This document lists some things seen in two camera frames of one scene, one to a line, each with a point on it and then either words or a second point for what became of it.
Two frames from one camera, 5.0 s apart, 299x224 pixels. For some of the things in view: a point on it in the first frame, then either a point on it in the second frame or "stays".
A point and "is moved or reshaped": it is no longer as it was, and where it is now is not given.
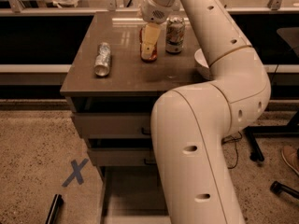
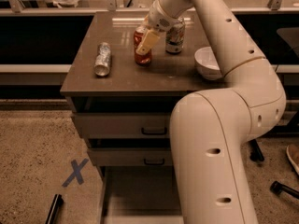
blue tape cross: (76, 173) stays
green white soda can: (175, 35) stays
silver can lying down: (103, 59) stays
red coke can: (154, 52) is moved or reshaped
